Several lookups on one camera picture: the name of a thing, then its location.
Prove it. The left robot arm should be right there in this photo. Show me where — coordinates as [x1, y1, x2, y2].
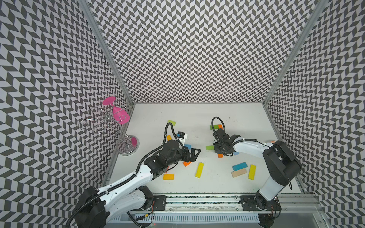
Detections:
[65, 140, 201, 228]

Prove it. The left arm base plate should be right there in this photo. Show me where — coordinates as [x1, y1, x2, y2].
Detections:
[137, 195, 167, 211]

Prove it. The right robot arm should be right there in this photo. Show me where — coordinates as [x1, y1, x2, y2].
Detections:
[213, 128, 302, 211]

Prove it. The yellow-orange block bottom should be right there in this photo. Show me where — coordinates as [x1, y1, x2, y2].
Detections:
[163, 174, 175, 181]

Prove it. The tan wooden block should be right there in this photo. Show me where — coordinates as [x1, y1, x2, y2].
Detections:
[231, 168, 247, 178]

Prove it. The yellow block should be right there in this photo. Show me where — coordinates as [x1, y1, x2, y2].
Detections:
[248, 164, 256, 181]
[195, 162, 204, 178]

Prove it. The pink plastic wine glass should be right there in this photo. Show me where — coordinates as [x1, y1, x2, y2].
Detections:
[102, 97, 130, 125]

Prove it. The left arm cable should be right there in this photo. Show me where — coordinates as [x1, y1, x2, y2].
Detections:
[133, 122, 180, 177]

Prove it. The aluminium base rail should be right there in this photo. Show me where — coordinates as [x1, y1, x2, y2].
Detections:
[85, 193, 326, 214]

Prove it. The teal block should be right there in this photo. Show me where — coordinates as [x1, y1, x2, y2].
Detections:
[232, 162, 248, 172]

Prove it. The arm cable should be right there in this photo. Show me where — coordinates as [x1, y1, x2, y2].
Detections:
[133, 122, 180, 177]
[210, 116, 226, 140]

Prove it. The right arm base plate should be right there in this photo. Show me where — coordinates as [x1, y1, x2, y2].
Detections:
[240, 195, 282, 213]

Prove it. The yellow block right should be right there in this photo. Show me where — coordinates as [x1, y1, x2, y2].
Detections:
[248, 164, 256, 181]

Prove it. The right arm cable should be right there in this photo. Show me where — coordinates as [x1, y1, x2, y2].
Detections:
[210, 116, 226, 140]

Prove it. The lime green block far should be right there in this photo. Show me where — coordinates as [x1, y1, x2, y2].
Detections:
[167, 120, 176, 126]

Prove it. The yellow block centre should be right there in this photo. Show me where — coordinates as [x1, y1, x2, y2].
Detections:
[195, 162, 204, 178]

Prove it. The wire glass rack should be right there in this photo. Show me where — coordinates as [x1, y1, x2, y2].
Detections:
[78, 107, 139, 156]

